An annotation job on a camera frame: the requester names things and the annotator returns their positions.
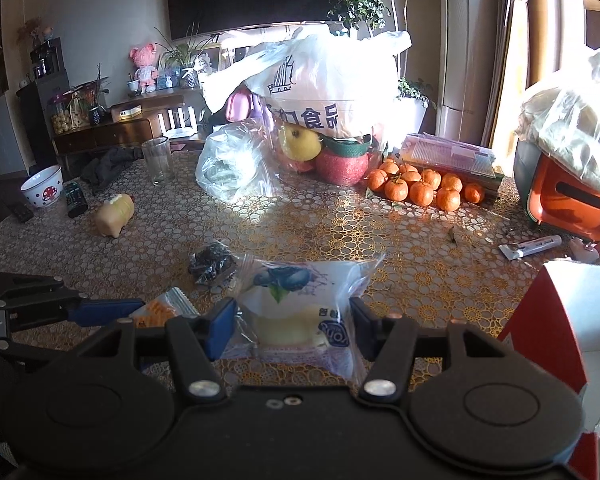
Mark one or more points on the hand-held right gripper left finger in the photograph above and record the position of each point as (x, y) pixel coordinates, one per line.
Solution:
(220, 327)

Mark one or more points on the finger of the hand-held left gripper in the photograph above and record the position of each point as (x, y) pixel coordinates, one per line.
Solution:
(15, 349)
(110, 310)

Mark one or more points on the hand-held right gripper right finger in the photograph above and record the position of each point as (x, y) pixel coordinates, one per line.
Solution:
(362, 327)

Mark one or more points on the orange snack packet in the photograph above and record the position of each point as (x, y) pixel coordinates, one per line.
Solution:
(155, 310)

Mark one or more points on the white bread packet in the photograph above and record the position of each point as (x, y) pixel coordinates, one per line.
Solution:
(295, 305)

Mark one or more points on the red cardboard box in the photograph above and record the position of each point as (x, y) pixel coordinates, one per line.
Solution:
(555, 320)

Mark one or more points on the gold patterned desktop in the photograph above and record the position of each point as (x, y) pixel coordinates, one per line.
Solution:
(330, 230)

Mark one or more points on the dark snack packet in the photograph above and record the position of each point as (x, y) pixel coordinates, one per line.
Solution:
(212, 262)

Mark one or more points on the yellow animal toy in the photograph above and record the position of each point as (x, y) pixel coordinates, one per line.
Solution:
(114, 216)

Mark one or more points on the small black remote control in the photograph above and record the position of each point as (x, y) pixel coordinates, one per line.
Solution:
(21, 211)

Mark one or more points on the white mushroom print bowl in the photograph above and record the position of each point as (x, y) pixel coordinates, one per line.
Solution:
(42, 190)

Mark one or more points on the dark cloth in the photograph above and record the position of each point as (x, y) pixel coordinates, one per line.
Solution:
(110, 165)

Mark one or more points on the pile of tangerines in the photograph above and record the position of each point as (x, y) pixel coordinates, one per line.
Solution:
(420, 187)

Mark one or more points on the drinking glass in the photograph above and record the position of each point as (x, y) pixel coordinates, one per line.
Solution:
(158, 162)

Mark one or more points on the red apple in foam net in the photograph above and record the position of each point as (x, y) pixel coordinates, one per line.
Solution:
(342, 167)

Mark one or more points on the clear bag of greens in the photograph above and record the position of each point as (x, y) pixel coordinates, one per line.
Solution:
(235, 165)

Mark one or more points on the clear fruit bowl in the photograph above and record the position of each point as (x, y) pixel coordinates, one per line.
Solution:
(350, 160)

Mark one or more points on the wooden television stand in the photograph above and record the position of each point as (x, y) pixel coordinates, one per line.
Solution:
(110, 132)

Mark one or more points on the toothpaste tube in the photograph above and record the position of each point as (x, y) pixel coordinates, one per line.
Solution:
(530, 247)

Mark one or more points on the pink clear plastic case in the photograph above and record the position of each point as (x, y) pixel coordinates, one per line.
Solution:
(450, 155)

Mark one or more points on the yellow apple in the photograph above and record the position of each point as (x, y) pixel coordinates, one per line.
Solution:
(300, 144)

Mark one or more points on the white router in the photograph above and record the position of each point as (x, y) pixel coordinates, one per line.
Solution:
(180, 127)

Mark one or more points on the glass jar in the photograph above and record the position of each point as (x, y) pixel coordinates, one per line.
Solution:
(62, 115)

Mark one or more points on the vase of dried twigs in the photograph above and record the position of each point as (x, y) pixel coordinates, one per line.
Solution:
(92, 102)

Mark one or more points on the dark side cabinet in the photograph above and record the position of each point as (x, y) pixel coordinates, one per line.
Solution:
(40, 110)

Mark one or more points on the small plant in white pot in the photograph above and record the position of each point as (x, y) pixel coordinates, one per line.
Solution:
(412, 105)

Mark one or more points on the grey and orange container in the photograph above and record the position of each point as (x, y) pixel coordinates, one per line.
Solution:
(565, 200)

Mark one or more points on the pink doll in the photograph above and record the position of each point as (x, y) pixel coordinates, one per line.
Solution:
(145, 67)

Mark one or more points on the white printed plastic bag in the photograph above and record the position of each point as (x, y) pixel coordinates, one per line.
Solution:
(320, 80)

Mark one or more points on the coffee machine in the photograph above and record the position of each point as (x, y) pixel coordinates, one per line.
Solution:
(46, 57)

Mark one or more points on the grass plant in vase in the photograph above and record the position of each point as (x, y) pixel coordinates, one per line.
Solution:
(185, 60)

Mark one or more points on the white standing air conditioner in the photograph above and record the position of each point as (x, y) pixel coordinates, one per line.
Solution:
(467, 50)

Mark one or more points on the clear plastic bag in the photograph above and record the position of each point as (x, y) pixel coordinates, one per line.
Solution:
(575, 115)

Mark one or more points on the leafy potted plant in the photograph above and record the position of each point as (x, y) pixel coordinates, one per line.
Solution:
(360, 0)

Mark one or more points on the yellow curtain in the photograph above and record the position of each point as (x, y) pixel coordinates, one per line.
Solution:
(535, 35)

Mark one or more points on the photo frame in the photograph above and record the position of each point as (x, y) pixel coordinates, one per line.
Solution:
(207, 60)

